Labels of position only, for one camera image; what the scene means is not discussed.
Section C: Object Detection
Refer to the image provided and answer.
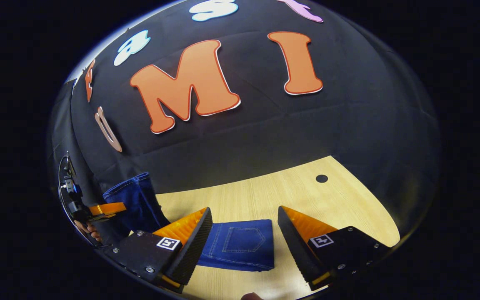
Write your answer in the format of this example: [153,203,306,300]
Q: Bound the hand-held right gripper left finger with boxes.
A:
[105,207,213,294]

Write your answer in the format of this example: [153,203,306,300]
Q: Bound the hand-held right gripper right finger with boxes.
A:
[277,205,392,291]

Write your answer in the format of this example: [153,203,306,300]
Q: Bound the blue denim jeans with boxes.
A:
[102,172,275,272]

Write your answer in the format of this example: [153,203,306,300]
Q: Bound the black backdrop cloth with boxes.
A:
[48,0,440,250]

